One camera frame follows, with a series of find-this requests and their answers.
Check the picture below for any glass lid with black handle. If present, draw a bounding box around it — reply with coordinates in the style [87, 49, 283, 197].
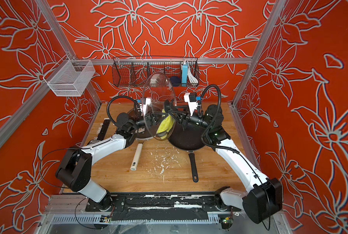
[142, 72, 176, 137]

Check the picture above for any yellow microfiber cloth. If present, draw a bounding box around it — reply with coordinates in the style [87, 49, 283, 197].
[155, 115, 175, 140]

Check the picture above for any glass lid with white handle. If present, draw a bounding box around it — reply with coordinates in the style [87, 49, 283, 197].
[127, 106, 166, 139]

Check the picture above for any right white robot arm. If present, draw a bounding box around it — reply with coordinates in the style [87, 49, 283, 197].
[163, 84, 283, 224]

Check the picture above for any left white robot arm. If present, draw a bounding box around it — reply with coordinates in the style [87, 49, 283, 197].
[55, 96, 143, 211]

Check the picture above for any black frying pan with lid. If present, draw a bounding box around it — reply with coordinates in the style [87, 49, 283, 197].
[168, 113, 208, 183]

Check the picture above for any dark blue round object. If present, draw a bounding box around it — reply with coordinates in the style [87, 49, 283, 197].
[170, 76, 181, 87]

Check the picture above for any white packet in basket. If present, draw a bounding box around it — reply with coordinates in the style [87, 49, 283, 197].
[148, 78, 158, 87]

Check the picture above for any blue white bottle in basket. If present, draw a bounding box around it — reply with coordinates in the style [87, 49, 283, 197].
[181, 61, 188, 87]

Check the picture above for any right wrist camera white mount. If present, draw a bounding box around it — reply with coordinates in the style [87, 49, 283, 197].
[184, 92, 198, 116]

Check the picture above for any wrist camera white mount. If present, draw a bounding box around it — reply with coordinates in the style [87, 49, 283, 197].
[138, 97, 152, 116]
[184, 92, 198, 116]

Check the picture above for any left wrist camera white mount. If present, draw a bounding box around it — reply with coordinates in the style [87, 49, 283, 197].
[138, 97, 152, 116]

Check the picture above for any dark wok with white handle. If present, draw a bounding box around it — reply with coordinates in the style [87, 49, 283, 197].
[130, 128, 152, 171]

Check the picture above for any white cable in basket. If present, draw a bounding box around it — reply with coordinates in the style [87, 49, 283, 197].
[188, 68, 198, 86]

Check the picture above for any black wire wall basket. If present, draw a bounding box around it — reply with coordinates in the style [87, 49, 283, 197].
[112, 56, 200, 87]

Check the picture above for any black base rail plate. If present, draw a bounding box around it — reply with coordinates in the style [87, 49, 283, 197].
[85, 192, 241, 221]

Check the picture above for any clear plastic wall bin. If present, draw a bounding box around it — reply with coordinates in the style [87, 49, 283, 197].
[46, 60, 95, 97]

